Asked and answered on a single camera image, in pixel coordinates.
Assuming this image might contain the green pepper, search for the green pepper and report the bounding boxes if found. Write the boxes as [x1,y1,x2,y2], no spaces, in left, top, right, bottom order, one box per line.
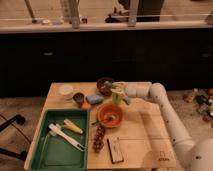
[104,81,116,89]

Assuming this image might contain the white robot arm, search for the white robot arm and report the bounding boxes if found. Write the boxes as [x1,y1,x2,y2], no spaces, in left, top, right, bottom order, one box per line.
[114,82,213,171]

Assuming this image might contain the green plastic cup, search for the green plastic cup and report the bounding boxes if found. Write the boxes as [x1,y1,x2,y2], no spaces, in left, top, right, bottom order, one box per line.
[112,93,122,105]

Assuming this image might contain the small dark metal cup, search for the small dark metal cup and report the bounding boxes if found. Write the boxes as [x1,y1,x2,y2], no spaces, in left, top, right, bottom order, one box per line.
[73,92,84,106]

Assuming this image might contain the white cup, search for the white cup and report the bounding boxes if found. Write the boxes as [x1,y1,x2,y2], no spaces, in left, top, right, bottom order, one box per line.
[59,85,74,100]

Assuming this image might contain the grey blue cloth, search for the grey blue cloth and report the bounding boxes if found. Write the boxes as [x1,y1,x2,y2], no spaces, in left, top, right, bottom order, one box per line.
[122,95,131,105]

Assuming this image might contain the dark red bowl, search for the dark red bowl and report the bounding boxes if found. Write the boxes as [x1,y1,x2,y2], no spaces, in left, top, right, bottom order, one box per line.
[96,77,114,96]

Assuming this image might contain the orange bowl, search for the orange bowl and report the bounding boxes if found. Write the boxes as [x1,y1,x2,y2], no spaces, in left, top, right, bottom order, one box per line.
[97,103,123,128]

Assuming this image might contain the small orange fruit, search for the small orange fruit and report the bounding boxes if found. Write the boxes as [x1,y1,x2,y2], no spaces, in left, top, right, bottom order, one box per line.
[82,102,91,110]

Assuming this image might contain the bunch of dark grapes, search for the bunch of dark grapes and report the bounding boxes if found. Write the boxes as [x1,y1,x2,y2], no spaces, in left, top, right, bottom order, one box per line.
[93,125,106,153]

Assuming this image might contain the yellow corn cob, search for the yellow corn cob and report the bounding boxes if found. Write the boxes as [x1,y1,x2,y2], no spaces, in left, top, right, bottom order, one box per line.
[64,119,83,134]

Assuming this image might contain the white kitchen utensil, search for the white kitchen utensil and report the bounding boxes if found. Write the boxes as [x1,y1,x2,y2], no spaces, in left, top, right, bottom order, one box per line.
[48,124,85,152]

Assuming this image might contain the green plastic tray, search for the green plastic tray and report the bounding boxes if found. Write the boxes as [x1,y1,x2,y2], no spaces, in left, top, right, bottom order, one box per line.
[29,109,90,171]

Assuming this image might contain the black chair base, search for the black chair base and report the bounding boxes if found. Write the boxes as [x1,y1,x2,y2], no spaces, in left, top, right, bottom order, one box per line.
[0,114,30,161]

